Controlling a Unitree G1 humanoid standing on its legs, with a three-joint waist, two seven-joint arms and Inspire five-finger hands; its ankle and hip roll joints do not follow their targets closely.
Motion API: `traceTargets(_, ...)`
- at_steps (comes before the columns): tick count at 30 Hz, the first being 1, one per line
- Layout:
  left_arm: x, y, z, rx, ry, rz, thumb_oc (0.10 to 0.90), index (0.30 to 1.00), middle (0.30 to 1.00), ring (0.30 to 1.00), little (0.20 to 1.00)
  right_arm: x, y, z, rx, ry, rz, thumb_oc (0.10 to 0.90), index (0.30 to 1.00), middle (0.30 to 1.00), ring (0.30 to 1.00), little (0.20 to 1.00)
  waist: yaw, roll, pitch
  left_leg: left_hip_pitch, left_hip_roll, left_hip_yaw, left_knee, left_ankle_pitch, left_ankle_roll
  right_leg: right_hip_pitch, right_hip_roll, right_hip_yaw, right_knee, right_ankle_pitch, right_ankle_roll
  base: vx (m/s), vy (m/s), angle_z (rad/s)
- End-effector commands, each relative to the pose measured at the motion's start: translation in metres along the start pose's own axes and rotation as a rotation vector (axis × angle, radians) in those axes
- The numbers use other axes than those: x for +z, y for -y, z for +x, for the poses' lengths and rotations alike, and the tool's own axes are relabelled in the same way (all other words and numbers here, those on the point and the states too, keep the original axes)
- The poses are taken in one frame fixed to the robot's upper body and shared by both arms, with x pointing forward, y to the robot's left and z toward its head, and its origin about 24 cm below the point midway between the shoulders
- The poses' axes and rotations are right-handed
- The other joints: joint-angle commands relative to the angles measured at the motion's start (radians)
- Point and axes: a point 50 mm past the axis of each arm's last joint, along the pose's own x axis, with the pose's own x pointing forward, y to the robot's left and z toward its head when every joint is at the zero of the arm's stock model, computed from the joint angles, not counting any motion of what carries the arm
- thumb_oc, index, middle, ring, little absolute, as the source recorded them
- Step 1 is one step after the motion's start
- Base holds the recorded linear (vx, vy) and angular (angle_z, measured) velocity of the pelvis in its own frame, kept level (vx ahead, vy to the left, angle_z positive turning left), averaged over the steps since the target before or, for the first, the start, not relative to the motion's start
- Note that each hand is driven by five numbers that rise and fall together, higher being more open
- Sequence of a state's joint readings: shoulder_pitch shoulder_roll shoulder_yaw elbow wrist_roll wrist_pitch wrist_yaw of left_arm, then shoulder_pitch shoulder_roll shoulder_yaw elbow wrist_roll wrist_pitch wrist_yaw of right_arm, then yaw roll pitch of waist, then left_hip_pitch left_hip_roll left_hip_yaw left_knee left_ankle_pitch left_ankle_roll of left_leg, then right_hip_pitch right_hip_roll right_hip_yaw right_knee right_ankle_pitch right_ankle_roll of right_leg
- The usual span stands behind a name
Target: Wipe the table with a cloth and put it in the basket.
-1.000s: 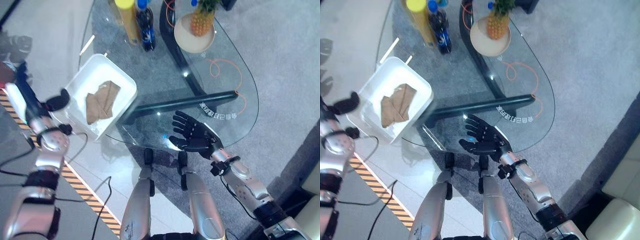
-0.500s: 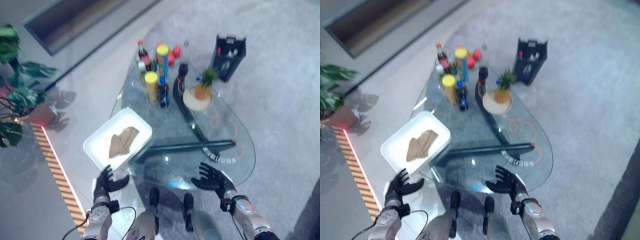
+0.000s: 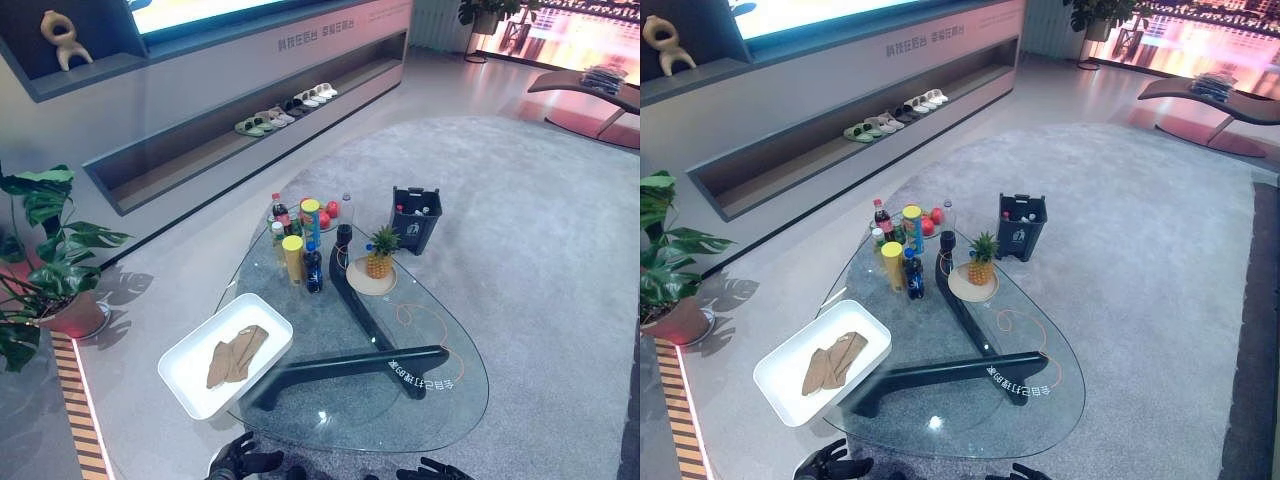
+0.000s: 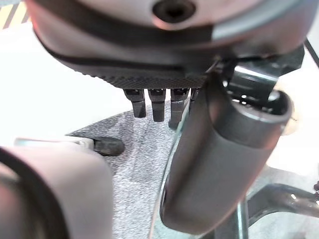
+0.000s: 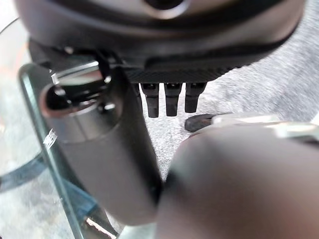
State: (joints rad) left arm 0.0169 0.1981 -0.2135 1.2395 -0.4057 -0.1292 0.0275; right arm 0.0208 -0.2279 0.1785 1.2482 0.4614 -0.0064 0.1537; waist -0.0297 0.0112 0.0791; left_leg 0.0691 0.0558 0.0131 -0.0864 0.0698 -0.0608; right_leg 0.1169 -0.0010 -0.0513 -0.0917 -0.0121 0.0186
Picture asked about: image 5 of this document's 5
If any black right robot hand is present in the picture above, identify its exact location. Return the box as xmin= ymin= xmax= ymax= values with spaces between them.
xmin=13 ymin=0 xmax=307 ymax=226

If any dark robot foot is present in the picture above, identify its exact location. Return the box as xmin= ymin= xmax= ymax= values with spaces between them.
xmin=185 ymin=113 xmax=218 ymax=133

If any robot leg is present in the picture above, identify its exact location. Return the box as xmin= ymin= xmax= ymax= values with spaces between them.
xmin=156 ymin=112 xmax=319 ymax=239

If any dark table base frame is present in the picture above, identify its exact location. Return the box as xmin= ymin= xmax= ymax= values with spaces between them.
xmin=0 ymin=154 xmax=100 ymax=217

